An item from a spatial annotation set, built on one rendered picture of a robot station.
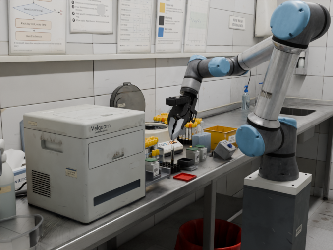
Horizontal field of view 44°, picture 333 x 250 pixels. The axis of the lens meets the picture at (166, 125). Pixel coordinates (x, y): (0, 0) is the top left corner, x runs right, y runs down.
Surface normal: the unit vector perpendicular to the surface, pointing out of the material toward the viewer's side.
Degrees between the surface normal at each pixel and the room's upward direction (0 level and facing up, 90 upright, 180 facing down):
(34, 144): 90
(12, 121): 90
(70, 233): 0
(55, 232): 0
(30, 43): 93
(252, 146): 97
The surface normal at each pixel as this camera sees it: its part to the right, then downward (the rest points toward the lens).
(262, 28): -0.57, 0.15
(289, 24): -0.73, 0.00
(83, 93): 0.82, 0.12
